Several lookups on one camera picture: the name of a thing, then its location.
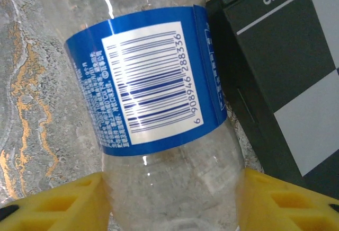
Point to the blue-capped bottle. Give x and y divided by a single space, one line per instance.
148 82

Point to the black grey checkerboard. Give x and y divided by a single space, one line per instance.
278 56

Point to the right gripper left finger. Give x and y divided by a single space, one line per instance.
53 209

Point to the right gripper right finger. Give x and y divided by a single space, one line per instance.
286 209

